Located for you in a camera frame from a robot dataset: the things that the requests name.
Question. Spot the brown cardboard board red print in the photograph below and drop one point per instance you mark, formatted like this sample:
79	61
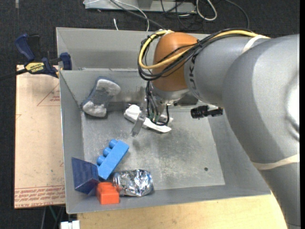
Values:
35	132

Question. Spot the grey metal bin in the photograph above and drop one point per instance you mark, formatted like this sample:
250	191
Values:
181	156

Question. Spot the black cylinder on white bracket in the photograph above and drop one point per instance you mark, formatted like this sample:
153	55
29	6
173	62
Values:
199	112

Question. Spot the blue toy brick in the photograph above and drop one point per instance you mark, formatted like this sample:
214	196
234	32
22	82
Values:
114	157

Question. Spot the crumpled silver foil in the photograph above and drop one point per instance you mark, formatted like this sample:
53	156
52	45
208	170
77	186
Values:
134	182

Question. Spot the dark blue wedge block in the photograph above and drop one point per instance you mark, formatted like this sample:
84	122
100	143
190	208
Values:
83	175

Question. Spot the orange toy brick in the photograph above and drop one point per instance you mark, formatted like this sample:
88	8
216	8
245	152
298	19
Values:
107	194

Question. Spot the white plastic object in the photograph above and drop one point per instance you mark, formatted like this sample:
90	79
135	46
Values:
131	113

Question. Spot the blue and white sponge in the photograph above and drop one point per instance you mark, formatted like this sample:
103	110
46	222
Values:
100	98

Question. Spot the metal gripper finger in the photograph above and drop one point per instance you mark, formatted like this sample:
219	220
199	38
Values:
137	127

